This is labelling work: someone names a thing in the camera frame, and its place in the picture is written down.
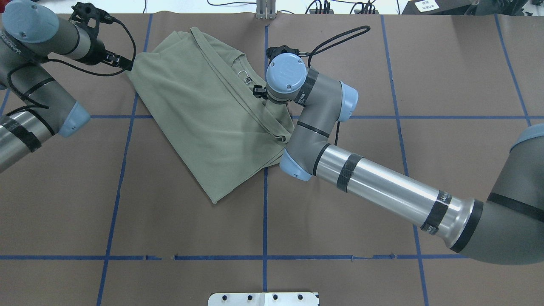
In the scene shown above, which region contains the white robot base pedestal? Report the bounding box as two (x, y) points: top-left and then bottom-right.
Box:
(207, 292), (320, 306)

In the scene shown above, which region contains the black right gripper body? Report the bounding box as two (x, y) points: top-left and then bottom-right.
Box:
(253, 85), (269, 99)

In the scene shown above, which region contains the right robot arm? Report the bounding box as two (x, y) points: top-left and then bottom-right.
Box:
(253, 46), (544, 265)

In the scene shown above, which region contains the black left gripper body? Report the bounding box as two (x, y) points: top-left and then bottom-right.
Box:
(83, 39), (112, 66)

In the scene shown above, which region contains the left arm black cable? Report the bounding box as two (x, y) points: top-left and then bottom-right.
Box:
(6, 3), (137, 113)

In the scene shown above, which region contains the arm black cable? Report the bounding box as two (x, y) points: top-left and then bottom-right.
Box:
(266, 25), (371, 147)
(6, 3), (137, 113)

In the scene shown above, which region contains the olive green long-sleeve shirt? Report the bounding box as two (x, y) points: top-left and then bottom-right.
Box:
(127, 27), (294, 204)

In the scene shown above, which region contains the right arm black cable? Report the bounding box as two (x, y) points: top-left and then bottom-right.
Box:
(266, 25), (371, 147)

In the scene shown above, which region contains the aluminium frame post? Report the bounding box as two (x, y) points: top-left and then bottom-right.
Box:
(255, 0), (277, 20)

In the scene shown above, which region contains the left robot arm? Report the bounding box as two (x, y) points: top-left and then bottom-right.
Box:
(0, 0), (134, 172)

